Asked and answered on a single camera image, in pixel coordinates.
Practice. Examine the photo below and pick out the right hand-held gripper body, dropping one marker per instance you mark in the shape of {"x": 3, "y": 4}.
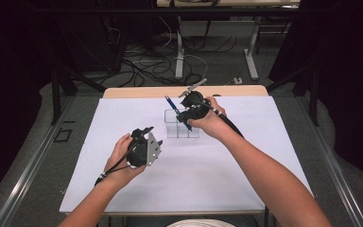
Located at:
{"x": 197, "y": 105}

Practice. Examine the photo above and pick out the black metal frame post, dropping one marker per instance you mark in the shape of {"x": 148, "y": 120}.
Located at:
{"x": 313, "y": 94}
{"x": 56, "y": 97}

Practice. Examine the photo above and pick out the dark curtain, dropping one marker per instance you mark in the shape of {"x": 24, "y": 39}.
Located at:
{"x": 353, "y": 78}
{"x": 9, "y": 78}

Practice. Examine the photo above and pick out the aluminium floor rail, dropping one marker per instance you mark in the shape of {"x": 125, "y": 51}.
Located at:
{"x": 28, "y": 171}
{"x": 340, "y": 176}

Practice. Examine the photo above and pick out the person's white shirt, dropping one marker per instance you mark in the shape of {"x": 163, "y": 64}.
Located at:
{"x": 201, "y": 223}

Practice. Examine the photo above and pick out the person's left hand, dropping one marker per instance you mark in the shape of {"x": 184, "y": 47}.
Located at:
{"x": 115, "y": 157}

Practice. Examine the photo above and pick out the black horizontal frame bar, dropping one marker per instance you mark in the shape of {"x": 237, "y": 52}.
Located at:
{"x": 107, "y": 10}

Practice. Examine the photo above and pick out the white power strip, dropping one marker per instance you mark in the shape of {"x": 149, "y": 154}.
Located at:
{"x": 237, "y": 81}

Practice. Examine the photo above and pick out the white-legged desk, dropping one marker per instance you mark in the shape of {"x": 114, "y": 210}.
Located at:
{"x": 179, "y": 50}

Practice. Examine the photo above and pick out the blue pen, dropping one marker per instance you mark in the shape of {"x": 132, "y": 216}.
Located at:
{"x": 171, "y": 103}

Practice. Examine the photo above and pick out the clear plastic compartment organizer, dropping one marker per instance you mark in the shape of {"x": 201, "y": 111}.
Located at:
{"x": 176, "y": 129}

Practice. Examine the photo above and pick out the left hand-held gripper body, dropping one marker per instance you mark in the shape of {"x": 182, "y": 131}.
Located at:
{"x": 143, "y": 151}

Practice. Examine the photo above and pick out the person's right hand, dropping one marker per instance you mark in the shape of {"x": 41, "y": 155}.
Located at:
{"x": 212, "y": 124}

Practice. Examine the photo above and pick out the white table mat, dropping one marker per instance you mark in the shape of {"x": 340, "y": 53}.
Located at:
{"x": 186, "y": 176}

